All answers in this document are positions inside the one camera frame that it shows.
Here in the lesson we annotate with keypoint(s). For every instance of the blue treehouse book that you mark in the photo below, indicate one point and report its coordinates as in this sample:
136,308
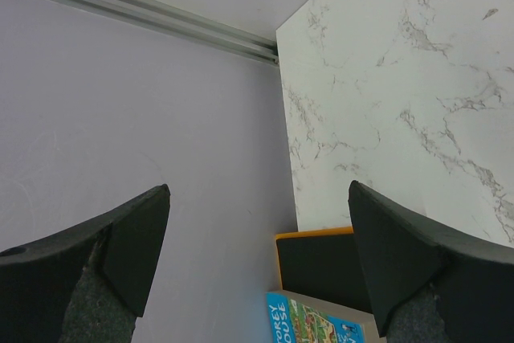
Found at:
296,318

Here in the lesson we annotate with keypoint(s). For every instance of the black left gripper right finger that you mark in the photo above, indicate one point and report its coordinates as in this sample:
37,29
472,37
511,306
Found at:
428,282

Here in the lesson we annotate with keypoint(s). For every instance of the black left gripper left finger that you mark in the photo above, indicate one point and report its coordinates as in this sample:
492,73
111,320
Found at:
88,283

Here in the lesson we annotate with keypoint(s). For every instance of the black orange notebook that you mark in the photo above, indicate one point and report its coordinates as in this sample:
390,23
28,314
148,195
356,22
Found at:
323,264

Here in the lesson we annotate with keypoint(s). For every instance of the left aluminium frame post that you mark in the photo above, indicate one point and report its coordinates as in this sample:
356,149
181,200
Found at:
157,16

